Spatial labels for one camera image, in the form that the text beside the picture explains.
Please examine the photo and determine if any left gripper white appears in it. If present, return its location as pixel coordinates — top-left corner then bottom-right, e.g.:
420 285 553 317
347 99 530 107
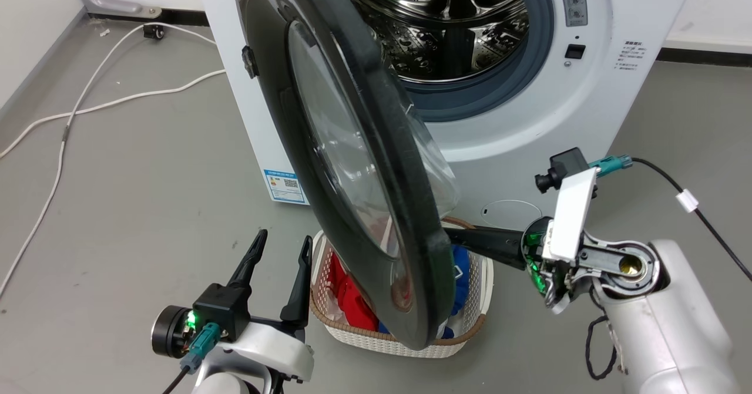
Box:
151 229 315 382

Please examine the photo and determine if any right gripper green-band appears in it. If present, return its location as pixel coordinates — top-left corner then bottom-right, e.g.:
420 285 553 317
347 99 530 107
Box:
449 216 595 316

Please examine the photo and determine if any black round washing machine door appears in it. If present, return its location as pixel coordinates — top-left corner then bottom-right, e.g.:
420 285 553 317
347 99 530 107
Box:
233 0 459 351

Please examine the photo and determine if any white front-load washing machine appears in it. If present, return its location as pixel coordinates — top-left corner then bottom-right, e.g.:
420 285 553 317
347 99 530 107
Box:
191 0 701 231

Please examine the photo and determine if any grey rubber door gasket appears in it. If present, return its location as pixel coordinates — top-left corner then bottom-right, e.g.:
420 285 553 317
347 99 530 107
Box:
388 0 556 123

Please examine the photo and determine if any round filter access cover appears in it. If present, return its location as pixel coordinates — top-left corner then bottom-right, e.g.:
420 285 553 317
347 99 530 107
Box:
480 199 543 231

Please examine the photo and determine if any blue garment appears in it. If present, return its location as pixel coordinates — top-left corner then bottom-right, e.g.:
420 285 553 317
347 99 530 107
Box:
378 244 471 341

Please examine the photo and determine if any red garment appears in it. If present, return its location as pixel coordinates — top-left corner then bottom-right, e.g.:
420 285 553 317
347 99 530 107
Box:
325 251 380 332

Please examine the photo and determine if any blue white energy label sticker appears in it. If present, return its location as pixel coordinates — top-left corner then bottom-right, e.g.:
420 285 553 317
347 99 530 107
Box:
263 169 308 206

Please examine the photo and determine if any white woven laundry basket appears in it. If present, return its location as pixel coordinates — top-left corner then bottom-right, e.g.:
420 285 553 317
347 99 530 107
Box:
309 217 495 359

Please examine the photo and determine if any perforated steel washer drum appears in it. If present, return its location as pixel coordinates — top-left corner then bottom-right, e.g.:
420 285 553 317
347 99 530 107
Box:
338 0 530 83

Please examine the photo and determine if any left teal cable connector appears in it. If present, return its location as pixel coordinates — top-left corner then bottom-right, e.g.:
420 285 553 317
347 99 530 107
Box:
179 322 221 375

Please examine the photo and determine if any teal cable connector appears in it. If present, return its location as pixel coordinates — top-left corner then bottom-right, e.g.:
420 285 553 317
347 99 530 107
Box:
589 154 634 176
179 322 221 375

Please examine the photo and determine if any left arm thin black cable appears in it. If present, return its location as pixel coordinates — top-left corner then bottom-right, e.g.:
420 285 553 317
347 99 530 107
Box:
161 366 192 394

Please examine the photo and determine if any right teal cable connector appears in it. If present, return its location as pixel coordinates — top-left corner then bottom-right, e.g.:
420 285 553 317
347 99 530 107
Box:
589 154 634 176

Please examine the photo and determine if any looped thin black cable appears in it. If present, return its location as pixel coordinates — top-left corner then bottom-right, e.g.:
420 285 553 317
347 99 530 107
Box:
584 314 619 382

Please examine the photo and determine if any black cable with white clip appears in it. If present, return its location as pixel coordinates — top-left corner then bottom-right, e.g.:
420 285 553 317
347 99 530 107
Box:
631 157 752 282

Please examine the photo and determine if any long white floor cable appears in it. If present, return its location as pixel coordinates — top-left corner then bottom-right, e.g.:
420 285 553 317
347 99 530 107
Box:
0 22 217 298

